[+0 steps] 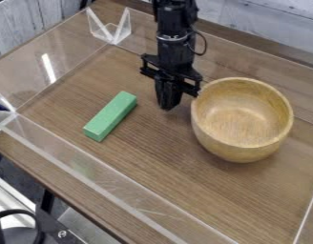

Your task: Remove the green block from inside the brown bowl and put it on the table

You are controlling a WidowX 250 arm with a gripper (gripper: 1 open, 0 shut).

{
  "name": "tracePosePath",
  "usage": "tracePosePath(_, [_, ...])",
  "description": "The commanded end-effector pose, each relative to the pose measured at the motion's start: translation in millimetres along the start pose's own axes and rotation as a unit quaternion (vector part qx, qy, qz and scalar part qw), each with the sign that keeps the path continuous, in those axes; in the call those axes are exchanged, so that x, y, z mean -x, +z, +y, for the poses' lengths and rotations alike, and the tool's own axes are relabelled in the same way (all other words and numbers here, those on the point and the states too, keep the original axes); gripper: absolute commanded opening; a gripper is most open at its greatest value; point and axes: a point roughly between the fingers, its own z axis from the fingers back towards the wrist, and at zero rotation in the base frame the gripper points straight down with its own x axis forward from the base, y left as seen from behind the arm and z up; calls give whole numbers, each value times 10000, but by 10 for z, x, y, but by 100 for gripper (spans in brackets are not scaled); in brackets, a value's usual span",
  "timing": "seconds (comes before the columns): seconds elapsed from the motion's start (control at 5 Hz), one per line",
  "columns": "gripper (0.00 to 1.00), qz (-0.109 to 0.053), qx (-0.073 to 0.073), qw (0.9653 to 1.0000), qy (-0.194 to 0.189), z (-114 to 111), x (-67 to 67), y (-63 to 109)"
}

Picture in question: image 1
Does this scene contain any green rectangular block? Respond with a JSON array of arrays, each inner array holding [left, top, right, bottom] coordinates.
[[83, 91, 138, 142]]

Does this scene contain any clear acrylic tray wall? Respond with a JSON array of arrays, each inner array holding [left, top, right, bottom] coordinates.
[[0, 2, 313, 244]]

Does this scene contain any clear acrylic corner bracket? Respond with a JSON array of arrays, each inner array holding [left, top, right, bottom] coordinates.
[[87, 8, 132, 45]]

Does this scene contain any black table leg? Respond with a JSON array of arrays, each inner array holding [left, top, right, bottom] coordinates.
[[41, 190, 55, 214]]

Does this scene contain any black cable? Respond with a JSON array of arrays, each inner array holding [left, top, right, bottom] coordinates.
[[0, 209, 47, 244]]

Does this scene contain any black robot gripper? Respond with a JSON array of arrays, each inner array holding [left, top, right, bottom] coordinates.
[[142, 33, 203, 110]]

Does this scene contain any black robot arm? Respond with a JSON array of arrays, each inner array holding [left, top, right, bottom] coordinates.
[[141, 0, 207, 111]]

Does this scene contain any light wooden bowl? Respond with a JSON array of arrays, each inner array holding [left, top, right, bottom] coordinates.
[[192, 77, 295, 163]]

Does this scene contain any grey metal base plate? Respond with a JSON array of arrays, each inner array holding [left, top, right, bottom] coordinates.
[[59, 208, 121, 244]]

